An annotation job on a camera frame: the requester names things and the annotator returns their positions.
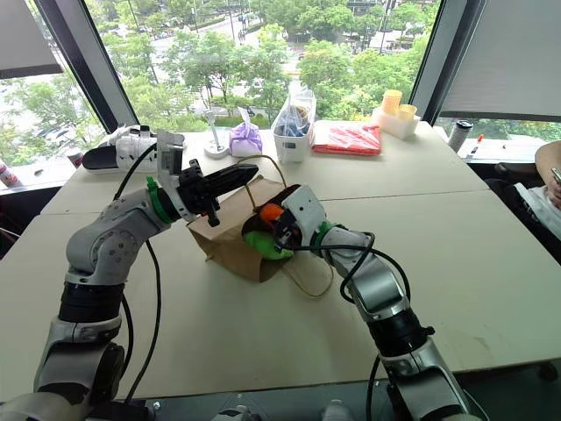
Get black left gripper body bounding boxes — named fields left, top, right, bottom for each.
left=176, top=159, right=222, bottom=228

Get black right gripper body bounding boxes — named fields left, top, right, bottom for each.
left=271, top=212, right=304, bottom=254

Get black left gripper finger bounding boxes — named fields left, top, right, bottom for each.
left=207, top=171, right=259, bottom=201
left=202, top=164, right=260, bottom=188

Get orange plush toy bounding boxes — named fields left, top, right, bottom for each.
left=258, top=202, right=286, bottom=222

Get green plush toy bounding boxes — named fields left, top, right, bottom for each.
left=243, top=230, right=295, bottom=262

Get purple filled plastic bag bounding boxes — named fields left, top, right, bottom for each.
left=229, top=106, right=264, bottom=159

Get brown paper bag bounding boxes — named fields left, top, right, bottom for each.
left=186, top=153, right=337, bottom=298

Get clear plastic bag of items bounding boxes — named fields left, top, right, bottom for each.
left=271, top=82, right=318, bottom=138

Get red folded plastic bag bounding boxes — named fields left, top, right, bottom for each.
left=311, top=119, right=383, bottom=157

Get white stand with round base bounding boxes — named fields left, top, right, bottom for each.
left=202, top=109, right=231, bottom=160

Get white rectangular bin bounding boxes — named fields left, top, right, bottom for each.
left=271, top=125, right=315, bottom=165

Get white plastic tray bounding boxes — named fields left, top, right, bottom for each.
left=371, top=106, right=423, bottom=141

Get dark window pillar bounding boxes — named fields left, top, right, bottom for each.
left=33, top=0, right=140, bottom=135
left=408, top=0, right=466, bottom=127

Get tall yellow cup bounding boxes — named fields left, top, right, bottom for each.
left=380, top=89, right=404, bottom=118

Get grey rounded knob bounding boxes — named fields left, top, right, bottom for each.
left=322, top=398, right=354, bottom=421
left=218, top=403, right=252, bottom=421

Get red and white can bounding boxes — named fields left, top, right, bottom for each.
left=0, top=159, right=22, bottom=189

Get grey cylindrical bottle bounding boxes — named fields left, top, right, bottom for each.
left=446, top=118, right=475, bottom=156

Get orange capped marker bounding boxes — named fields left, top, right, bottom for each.
left=465, top=133, right=485, bottom=161

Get grey roller blind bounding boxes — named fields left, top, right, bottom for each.
left=0, top=0, right=65, bottom=81
left=437, top=0, right=561, bottom=123

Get seated person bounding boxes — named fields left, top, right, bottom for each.
left=515, top=139, right=561, bottom=229

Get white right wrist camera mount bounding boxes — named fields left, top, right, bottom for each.
left=280, top=184, right=328, bottom=247

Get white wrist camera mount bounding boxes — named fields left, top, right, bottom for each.
left=280, top=184, right=328, bottom=247
left=155, top=128, right=199, bottom=223

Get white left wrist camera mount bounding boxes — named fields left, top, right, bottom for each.
left=155, top=128, right=199, bottom=223

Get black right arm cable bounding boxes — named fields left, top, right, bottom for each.
left=291, top=231, right=413, bottom=421

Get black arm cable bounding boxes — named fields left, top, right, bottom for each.
left=112, top=143, right=163, bottom=403
left=291, top=231, right=413, bottom=421

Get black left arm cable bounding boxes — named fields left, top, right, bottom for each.
left=112, top=143, right=163, bottom=403

